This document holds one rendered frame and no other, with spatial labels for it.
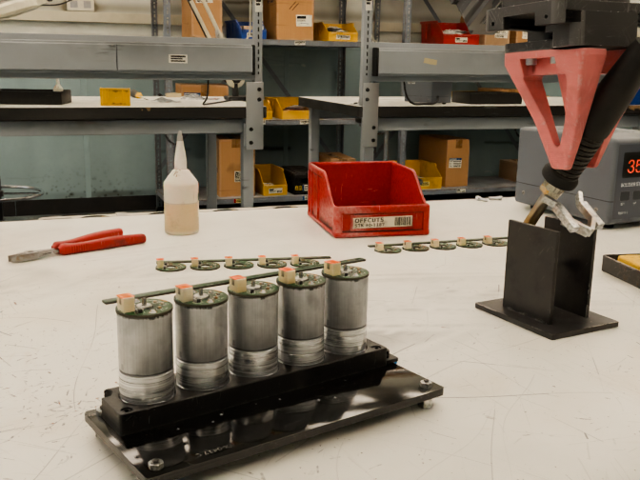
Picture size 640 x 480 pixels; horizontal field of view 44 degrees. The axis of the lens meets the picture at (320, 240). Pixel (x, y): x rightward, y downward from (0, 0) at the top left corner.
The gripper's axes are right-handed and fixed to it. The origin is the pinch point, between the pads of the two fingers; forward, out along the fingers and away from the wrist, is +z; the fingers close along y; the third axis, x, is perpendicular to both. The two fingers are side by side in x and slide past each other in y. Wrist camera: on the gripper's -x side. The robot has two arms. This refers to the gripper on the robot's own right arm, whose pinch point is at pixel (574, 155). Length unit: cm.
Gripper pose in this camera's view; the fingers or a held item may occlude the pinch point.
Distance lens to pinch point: 53.6
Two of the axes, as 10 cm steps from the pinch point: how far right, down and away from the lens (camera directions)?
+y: -8.8, 1.0, -4.7
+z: 0.2, 9.8, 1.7
